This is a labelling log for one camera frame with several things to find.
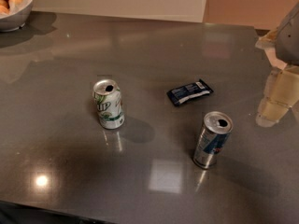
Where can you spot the grey metal fruit bowl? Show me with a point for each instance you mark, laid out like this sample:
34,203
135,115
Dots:
19,11

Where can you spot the dark blue snack bar wrapper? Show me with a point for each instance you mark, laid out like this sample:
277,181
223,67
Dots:
180,95

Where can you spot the silver blue redbull can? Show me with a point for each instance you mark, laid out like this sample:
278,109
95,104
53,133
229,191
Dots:
214,133

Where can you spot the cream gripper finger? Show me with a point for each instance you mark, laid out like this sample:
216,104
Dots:
280,94
267,44

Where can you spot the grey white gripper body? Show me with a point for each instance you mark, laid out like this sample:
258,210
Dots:
289,40

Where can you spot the orange fruit lower left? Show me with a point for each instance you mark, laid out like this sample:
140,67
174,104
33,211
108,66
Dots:
4,10

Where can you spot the white green 7up can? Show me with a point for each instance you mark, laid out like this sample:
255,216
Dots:
107,97

